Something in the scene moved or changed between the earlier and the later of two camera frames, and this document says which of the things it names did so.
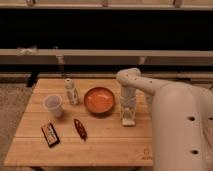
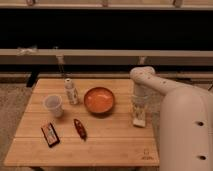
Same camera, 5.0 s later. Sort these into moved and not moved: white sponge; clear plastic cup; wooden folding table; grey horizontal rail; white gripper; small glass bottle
Moved: white gripper; white sponge
Not moved: wooden folding table; clear plastic cup; grey horizontal rail; small glass bottle
